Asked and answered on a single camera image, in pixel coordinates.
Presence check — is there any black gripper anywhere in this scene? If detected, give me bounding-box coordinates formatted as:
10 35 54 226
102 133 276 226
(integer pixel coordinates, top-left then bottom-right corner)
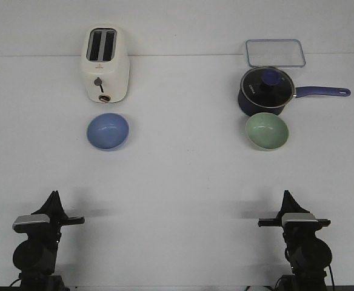
26 190 85 246
258 190 330 246

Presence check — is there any green bowl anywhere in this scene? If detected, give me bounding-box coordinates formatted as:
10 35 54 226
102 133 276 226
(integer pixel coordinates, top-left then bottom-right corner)
245 112 290 151

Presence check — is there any blue bowl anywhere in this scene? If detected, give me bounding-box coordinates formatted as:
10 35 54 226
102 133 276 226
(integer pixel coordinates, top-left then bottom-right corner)
86 113 130 152

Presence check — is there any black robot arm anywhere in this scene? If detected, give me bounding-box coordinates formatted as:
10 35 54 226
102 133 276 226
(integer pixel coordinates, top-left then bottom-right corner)
258 190 332 290
12 190 85 290

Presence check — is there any dark blue saucepan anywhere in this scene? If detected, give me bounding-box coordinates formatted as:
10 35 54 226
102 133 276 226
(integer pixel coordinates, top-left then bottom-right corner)
237 66 351 116

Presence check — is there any glass pot lid blue knob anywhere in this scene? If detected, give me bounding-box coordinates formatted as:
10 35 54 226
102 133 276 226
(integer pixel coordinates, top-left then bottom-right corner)
241 67 295 109

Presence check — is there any clear rectangular container lid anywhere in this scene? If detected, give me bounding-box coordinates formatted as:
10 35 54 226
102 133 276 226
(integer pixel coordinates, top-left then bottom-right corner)
245 39 306 68

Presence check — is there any white two-slot toaster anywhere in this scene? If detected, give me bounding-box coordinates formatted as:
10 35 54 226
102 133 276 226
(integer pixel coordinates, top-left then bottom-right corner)
81 24 130 103

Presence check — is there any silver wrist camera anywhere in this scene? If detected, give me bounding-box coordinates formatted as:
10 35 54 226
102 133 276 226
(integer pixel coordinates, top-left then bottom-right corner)
281 213 318 227
12 213 50 233

